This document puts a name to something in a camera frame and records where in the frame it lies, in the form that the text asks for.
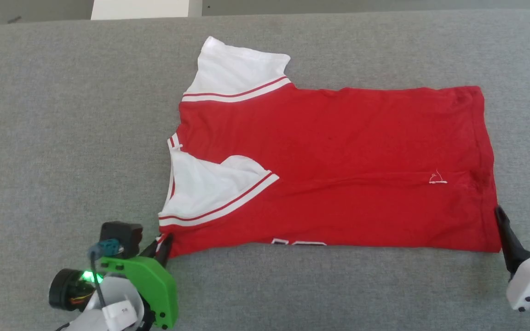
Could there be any white box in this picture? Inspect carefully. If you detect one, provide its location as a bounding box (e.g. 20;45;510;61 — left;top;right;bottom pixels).
91;0;202;20

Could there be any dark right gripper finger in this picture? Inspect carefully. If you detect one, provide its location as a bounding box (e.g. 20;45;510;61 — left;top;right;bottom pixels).
495;205;530;277

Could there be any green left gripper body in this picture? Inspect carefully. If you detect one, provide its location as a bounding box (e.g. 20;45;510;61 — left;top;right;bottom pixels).
49;256;179;330

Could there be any red and white shirt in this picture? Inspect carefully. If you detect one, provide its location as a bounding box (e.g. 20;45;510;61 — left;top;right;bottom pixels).
157;36;502;259

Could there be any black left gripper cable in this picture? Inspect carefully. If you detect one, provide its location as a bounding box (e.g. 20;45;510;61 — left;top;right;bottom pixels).
88;239;124;309

